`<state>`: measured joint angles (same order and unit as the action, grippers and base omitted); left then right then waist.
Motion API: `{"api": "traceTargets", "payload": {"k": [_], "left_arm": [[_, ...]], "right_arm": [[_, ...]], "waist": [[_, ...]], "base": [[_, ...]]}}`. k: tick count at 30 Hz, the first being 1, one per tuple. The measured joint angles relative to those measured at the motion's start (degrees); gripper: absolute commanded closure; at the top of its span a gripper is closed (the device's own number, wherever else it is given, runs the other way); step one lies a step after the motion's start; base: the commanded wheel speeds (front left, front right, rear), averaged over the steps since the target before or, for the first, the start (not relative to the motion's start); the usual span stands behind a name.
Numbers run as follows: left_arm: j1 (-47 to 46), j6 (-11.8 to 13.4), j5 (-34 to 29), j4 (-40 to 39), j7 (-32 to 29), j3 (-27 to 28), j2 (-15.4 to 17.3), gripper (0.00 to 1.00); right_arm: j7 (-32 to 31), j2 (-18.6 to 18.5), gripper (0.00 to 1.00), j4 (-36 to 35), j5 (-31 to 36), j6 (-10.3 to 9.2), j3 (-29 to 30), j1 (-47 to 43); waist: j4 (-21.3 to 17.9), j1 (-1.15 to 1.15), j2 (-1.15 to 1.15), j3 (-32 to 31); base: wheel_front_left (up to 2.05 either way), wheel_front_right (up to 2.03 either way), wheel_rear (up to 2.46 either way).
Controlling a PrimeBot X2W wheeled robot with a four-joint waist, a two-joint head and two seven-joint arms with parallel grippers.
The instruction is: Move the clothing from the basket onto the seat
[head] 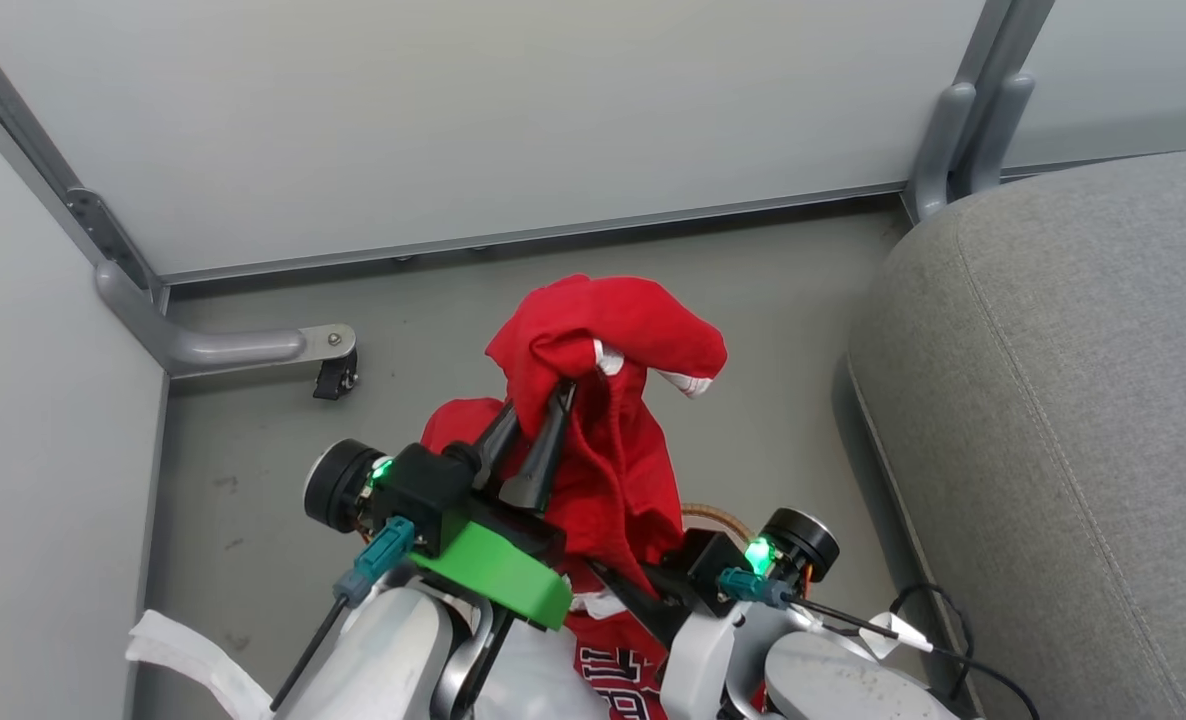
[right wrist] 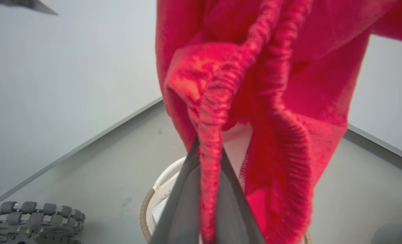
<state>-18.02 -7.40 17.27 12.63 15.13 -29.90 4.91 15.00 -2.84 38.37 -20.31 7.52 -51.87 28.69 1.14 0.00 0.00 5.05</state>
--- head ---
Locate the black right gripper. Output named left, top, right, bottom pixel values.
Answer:
left=588, top=529, right=755, bottom=650

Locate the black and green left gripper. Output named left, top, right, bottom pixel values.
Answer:
left=371, top=382, right=577, bottom=632

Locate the red sports jersey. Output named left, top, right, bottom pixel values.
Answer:
left=420, top=274, right=768, bottom=720

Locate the wicker laundry basket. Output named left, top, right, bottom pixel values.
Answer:
left=680, top=502, right=755, bottom=547

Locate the white basket liner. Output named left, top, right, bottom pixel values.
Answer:
left=124, top=609, right=276, bottom=720

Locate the grey partition foot with caster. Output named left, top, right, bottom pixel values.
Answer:
left=94, top=260, right=360, bottom=402

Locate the grey fabric sofa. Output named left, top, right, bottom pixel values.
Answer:
left=846, top=146, right=1186, bottom=720

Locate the grey curved partition foot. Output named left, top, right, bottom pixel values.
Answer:
left=903, top=72, right=1037, bottom=223

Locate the black cable with teal plug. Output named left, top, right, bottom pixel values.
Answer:
left=717, top=566, right=1041, bottom=720
left=270, top=516, right=417, bottom=713

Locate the white cable label tag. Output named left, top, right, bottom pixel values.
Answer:
left=857, top=611, right=935, bottom=662

